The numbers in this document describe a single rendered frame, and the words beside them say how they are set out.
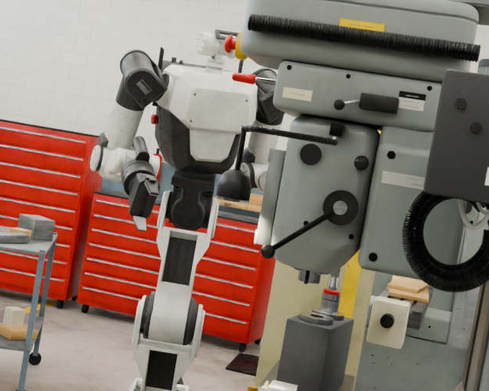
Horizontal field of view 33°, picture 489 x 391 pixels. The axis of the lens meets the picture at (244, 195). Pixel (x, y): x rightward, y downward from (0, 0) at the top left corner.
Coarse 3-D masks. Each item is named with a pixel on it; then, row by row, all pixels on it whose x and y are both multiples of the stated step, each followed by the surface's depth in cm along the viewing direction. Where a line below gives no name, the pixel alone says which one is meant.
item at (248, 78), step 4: (232, 76) 192; (236, 76) 192; (240, 76) 192; (244, 76) 191; (248, 76) 191; (252, 76) 191; (256, 76) 192; (236, 80) 192; (240, 80) 192; (244, 80) 191; (248, 80) 191; (252, 80) 191; (256, 80) 191; (260, 80) 191; (264, 80) 191; (268, 80) 191; (272, 80) 191; (252, 84) 192; (268, 84) 191; (272, 84) 191
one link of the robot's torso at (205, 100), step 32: (160, 64) 253; (192, 64) 266; (160, 96) 243; (192, 96) 239; (224, 96) 243; (256, 96) 250; (160, 128) 255; (192, 128) 242; (224, 128) 245; (192, 160) 247; (224, 160) 251
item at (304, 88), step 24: (288, 72) 168; (312, 72) 167; (336, 72) 166; (360, 72) 166; (288, 96) 168; (312, 96) 167; (336, 96) 166; (408, 96) 163; (432, 96) 163; (360, 120) 166; (384, 120) 165; (408, 120) 164; (432, 120) 163
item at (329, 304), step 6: (324, 294) 224; (324, 300) 224; (330, 300) 224; (336, 300) 224; (324, 306) 224; (330, 306) 224; (336, 306) 224; (324, 312) 224; (330, 312) 224; (336, 312) 225
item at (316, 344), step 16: (288, 320) 214; (304, 320) 214; (320, 320) 213; (336, 320) 222; (352, 320) 228; (288, 336) 214; (304, 336) 212; (320, 336) 210; (336, 336) 215; (288, 352) 213; (304, 352) 212; (320, 352) 210; (336, 352) 218; (288, 368) 213; (304, 368) 212; (320, 368) 210; (336, 368) 221; (304, 384) 212; (320, 384) 210; (336, 384) 224
